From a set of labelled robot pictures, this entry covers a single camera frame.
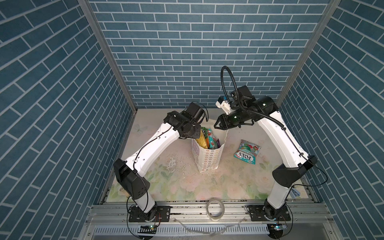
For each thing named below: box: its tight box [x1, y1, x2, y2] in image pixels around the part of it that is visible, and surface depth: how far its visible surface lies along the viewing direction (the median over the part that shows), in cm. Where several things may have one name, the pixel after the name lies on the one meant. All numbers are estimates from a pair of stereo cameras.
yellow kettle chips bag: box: [195, 130, 208, 149], surface depth 75 cm
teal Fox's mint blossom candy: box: [233, 139, 262, 165], surface depth 95 cm
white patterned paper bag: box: [191, 119, 228, 173], surface depth 76 cm
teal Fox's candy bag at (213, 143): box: [207, 128, 218, 149], surface depth 81 cm
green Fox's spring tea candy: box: [201, 127, 209, 139], surface depth 86 cm
